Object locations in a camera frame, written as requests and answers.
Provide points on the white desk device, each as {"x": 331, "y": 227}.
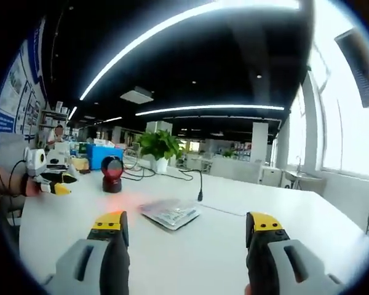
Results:
{"x": 57, "y": 161}

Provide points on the white cabinet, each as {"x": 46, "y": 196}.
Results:
{"x": 236, "y": 172}

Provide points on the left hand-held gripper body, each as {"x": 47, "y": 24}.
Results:
{"x": 35, "y": 163}

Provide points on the sink with faucet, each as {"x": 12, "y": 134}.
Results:
{"x": 304, "y": 178}

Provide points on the long ceiling light strip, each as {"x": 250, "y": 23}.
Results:
{"x": 157, "y": 34}

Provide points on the metal shelf rack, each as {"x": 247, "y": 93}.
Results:
{"x": 53, "y": 118}

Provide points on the short ceiling light strip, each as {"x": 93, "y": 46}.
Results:
{"x": 112, "y": 119}
{"x": 72, "y": 113}

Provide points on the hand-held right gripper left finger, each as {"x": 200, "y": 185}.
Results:
{"x": 80, "y": 264}

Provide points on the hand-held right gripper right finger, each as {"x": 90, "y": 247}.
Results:
{"x": 280, "y": 267}

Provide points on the potted green plant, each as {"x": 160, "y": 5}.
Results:
{"x": 160, "y": 144}

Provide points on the large window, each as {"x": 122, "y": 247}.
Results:
{"x": 350, "y": 138}

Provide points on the ceiling air vent panel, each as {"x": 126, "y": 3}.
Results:
{"x": 136, "y": 95}

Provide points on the yellow box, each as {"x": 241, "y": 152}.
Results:
{"x": 80, "y": 164}

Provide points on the blue plastic box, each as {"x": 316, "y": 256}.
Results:
{"x": 95, "y": 156}

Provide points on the white table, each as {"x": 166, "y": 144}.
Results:
{"x": 187, "y": 261}

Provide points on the wall poster board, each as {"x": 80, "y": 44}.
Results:
{"x": 15, "y": 92}

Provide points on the person's left hand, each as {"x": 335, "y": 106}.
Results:
{"x": 37, "y": 187}

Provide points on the person's right hand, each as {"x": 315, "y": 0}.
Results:
{"x": 248, "y": 290}

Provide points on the white cardboard boxes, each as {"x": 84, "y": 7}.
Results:
{"x": 104, "y": 143}

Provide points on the black cylindrical stand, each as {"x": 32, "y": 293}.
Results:
{"x": 112, "y": 184}

